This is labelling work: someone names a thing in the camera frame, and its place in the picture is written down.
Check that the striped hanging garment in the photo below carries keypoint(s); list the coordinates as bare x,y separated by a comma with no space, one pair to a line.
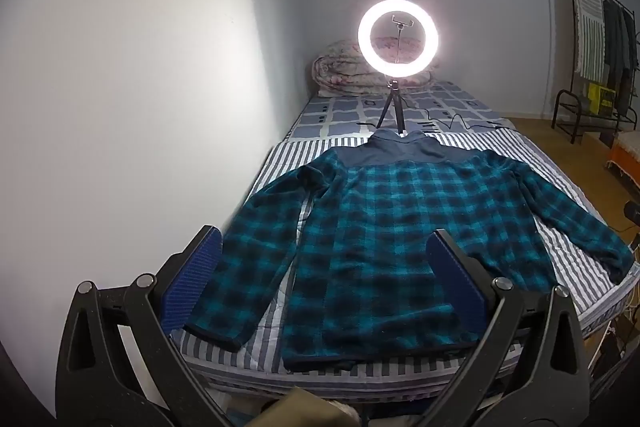
587,22

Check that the black metal clothes rack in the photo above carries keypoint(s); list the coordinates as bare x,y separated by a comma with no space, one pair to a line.
569,92

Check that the dark hanging clothes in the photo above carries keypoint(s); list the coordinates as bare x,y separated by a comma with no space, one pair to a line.
617,47

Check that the yellow box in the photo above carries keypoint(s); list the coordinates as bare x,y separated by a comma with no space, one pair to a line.
597,94

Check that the teal plaid fleece jacket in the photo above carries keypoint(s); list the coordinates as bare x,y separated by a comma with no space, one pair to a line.
380,217

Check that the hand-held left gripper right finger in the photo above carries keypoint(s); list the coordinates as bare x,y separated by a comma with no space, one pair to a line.
457,277

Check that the blue patchwork bed sheet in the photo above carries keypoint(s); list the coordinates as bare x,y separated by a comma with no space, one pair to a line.
340,112

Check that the black phone holder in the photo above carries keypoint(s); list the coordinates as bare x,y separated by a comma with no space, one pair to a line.
403,21

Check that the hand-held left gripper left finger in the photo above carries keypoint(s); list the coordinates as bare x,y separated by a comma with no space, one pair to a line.
192,277

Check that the orange stool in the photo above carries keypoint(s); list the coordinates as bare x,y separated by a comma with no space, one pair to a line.
625,154

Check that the blue white striped bed cover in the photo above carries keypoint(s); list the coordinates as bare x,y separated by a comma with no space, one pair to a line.
565,187

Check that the folded floral quilt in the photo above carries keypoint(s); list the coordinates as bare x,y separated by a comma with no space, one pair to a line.
340,67

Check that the black tripod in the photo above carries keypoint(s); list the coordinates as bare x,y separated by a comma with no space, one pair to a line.
391,92

